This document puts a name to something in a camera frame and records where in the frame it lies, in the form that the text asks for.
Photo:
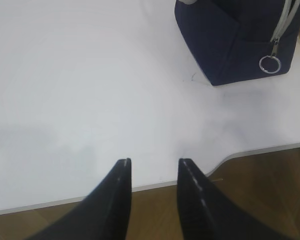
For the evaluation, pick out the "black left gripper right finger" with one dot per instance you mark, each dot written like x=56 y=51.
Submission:
x=229 y=206

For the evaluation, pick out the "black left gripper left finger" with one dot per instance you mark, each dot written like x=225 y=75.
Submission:
x=103 y=215

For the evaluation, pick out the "navy blue insulated lunch bag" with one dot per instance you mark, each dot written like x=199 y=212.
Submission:
x=240 y=40

